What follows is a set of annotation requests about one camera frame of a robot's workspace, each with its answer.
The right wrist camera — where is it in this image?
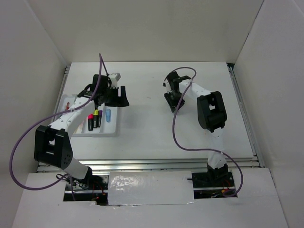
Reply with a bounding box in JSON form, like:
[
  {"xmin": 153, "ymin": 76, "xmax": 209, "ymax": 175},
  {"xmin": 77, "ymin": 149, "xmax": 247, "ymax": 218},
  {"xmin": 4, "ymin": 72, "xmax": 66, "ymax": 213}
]
[{"xmin": 162, "ymin": 80, "xmax": 171, "ymax": 93}]

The pink pastel highlighter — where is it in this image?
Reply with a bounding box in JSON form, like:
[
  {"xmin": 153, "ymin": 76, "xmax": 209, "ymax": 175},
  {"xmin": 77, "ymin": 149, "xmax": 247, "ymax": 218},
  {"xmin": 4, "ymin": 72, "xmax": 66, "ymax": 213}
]
[{"xmin": 75, "ymin": 119, "xmax": 86, "ymax": 134}]

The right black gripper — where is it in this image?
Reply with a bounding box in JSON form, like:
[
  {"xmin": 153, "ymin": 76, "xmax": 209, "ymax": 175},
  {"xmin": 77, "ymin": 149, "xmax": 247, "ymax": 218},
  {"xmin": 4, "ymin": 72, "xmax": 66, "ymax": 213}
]
[{"xmin": 164, "ymin": 90, "xmax": 185, "ymax": 113}]

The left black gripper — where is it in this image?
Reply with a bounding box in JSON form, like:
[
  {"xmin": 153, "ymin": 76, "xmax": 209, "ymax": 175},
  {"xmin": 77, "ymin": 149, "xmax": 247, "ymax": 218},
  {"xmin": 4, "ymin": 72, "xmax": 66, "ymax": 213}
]
[{"xmin": 101, "ymin": 85, "xmax": 129, "ymax": 107}]

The yellow cap black highlighter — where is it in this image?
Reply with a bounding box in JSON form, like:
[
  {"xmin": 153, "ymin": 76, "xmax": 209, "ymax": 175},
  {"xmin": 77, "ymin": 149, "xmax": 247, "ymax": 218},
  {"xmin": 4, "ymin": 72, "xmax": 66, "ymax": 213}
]
[{"xmin": 93, "ymin": 109, "xmax": 99, "ymax": 128}]

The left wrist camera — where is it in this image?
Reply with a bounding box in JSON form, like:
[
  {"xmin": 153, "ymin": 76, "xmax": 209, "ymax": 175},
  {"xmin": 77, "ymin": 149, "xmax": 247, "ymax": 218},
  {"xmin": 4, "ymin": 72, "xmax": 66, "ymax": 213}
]
[{"xmin": 109, "ymin": 73, "xmax": 121, "ymax": 88}]

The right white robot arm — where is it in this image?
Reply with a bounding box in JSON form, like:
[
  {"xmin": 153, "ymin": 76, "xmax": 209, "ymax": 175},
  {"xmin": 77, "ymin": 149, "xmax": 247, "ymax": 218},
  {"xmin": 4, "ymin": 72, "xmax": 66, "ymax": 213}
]
[{"xmin": 163, "ymin": 67, "xmax": 228, "ymax": 186}]

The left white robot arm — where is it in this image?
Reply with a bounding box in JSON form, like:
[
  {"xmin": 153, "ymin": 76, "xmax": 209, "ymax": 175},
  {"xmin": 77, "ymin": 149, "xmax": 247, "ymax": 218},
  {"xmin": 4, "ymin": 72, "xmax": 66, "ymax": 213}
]
[{"xmin": 34, "ymin": 73, "xmax": 129, "ymax": 190}]

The pink cap black highlighter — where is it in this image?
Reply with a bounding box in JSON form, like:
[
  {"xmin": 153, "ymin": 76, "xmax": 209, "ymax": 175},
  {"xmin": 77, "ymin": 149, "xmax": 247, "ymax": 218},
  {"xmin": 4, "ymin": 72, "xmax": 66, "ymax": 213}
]
[{"xmin": 88, "ymin": 114, "xmax": 94, "ymax": 131}]

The aluminium frame rail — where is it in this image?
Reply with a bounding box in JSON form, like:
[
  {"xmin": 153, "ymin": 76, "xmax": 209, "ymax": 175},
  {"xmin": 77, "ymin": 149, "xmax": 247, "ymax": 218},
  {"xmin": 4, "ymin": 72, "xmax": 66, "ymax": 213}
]
[{"xmin": 70, "ymin": 62, "xmax": 259, "ymax": 171}]

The white compartment tray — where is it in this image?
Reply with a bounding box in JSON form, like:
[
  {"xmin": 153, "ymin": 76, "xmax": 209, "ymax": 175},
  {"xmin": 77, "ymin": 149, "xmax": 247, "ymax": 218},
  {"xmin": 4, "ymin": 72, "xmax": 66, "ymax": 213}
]
[{"xmin": 56, "ymin": 94, "xmax": 118, "ymax": 137}]

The white foil cover sheet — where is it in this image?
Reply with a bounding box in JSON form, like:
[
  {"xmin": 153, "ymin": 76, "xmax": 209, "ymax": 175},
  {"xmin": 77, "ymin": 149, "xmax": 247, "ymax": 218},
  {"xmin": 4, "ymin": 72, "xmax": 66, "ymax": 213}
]
[{"xmin": 107, "ymin": 171, "xmax": 195, "ymax": 206}]

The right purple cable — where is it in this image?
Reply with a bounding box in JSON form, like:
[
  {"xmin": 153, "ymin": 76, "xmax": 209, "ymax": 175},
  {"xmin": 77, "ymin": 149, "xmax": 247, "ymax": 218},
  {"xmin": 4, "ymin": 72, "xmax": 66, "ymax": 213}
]
[{"xmin": 164, "ymin": 67, "xmax": 243, "ymax": 198}]

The purple cap black highlighter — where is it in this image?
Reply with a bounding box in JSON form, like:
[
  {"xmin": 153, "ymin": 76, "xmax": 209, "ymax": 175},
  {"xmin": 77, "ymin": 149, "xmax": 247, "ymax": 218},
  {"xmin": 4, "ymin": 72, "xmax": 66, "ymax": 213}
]
[{"xmin": 98, "ymin": 110, "xmax": 103, "ymax": 128}]

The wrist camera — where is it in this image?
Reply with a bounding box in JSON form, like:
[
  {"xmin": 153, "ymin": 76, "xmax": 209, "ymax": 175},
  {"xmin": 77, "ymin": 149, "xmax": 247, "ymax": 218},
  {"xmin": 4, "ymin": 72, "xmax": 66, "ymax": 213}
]
[
  {"xmin": 109, "ymin": 73, "xmax": 121, "ymax": 88},
  {"xmin": 162, "ymin": 80, "xmax": 171, "ymax": 93}
]

